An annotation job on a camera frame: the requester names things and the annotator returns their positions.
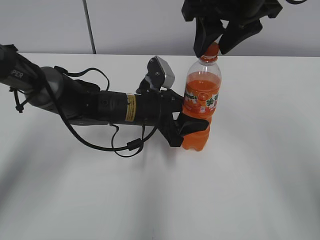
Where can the orange bottle cap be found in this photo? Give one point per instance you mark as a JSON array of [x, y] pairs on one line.
[[212, 50]]

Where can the orange soda plastic bottle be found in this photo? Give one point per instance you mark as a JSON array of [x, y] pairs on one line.
[[202, 88]]

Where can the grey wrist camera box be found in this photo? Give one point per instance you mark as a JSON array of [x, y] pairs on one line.
[[159, 74]]

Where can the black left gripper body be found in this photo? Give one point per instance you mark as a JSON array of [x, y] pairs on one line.
[[155, 108]]

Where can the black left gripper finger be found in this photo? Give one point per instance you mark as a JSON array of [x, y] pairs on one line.
[[186, 125], [177, 99]]

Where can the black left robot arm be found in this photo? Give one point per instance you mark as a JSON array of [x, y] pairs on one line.
[[81, 103]]

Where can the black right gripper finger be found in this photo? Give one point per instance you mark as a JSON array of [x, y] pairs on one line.
[[207, 31], [236, 33]]

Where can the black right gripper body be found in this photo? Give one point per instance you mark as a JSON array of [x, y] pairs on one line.
[[238, 13]]

